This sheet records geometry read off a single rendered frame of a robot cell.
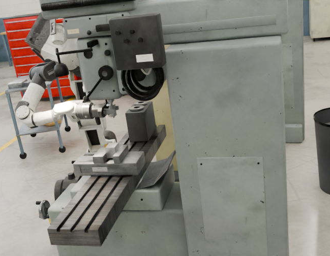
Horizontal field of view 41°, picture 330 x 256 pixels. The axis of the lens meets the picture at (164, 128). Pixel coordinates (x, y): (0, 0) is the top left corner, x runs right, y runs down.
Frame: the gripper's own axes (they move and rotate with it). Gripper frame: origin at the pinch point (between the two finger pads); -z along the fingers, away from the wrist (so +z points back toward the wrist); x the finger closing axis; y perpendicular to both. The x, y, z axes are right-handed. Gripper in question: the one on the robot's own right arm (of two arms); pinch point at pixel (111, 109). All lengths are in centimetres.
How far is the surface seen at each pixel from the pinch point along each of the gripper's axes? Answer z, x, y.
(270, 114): -81, -23, -2
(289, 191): -91, 136, 124
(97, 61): -1.0, -9.9, -28.0
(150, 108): -7.4, 44.2, 14.8
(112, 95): -5.9, -10.0, -10.6
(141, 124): -4.7, 30.2, 19.9
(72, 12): 6, -13, -52
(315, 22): -170, 812, 83
